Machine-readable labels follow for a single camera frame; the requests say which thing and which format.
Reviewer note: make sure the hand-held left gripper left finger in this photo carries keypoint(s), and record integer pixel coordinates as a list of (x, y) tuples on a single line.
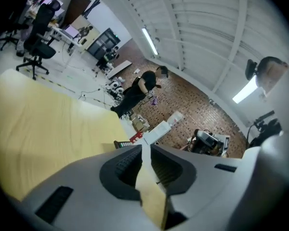
[(86, 201)]

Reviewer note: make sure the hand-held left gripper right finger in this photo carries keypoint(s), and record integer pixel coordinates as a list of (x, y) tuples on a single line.
[(207, 194)]

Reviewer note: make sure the dark calculator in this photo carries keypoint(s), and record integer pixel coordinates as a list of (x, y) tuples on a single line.
[(124, 145)]

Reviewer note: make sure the silver and black machine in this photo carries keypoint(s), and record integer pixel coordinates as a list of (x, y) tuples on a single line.
[(206, 143)]

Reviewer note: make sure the flat white box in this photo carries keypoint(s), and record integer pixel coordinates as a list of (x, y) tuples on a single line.
[(157, 132)]

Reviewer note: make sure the yellow tablecloth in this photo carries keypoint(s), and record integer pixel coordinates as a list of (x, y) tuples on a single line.
[(50, 129)]

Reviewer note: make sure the red box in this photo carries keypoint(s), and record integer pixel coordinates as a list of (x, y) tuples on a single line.
[(136, 137)]

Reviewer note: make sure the white bag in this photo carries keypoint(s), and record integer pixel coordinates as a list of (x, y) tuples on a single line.
[(174, 117)]

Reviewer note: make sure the cardboard box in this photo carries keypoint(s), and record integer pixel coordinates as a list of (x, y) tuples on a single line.
[(138, 123)]

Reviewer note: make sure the long ceiling light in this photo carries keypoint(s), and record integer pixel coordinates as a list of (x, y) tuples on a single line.
[(245, 90), (149, 41)]

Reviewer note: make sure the white and black robot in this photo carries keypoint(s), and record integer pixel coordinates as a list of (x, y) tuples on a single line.
[(110, 55), (116, 85)]

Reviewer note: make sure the person's head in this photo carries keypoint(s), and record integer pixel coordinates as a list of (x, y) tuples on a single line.
[(274, 77)]

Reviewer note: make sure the white board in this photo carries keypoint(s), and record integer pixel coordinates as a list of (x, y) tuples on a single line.
[(119, 68)]

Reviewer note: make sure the black cabinet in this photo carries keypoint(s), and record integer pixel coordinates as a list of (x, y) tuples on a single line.
[(103, 43)]

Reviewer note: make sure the white desk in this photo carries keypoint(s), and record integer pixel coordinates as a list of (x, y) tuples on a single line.
[(67, 38)]

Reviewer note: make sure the open laptop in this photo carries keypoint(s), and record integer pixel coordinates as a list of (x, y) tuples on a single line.
[(71, 31)]

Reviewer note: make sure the beige poster board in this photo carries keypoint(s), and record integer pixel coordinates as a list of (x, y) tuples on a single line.
[(83, 29)]

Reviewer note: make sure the black office chair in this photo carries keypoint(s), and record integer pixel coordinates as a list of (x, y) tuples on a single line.
[(38, 32), (10, 34)]

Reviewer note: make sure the brown door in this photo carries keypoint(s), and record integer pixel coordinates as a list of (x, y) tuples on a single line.
[(76, 7)]

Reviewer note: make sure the black camera rig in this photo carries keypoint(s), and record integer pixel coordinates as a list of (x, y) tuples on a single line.
[(265, 129)]

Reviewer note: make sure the black head-mounted camera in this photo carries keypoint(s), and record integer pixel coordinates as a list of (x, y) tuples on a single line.
[(251, 68)]

